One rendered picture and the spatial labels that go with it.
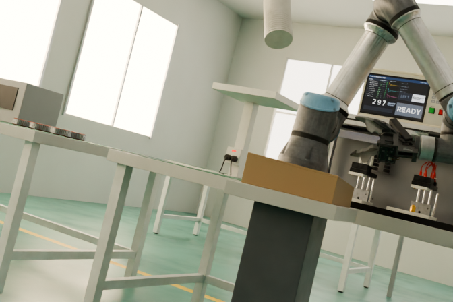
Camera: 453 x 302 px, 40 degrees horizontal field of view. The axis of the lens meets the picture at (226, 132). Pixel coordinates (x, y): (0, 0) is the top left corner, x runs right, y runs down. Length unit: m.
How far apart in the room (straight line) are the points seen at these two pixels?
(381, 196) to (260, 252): 0.98
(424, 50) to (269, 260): 0.74
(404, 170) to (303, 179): 0.95
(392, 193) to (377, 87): 0.44
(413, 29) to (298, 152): 0.49
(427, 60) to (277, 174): 0.54
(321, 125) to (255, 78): 8.24
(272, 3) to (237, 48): 6.68
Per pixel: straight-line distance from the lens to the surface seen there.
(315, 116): 1.81
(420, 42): 1.89
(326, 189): 1.74
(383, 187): 2.66
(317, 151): 1.80
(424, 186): 2.42
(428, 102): 2.55
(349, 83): 1.99
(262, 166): 1.79
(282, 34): 3.56
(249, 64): 10.16
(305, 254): 1.75
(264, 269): 1.79
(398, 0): 1.92
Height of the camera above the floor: 0.77
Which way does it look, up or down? 4 degrees up
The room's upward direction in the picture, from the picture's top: 13 degrees clockwise
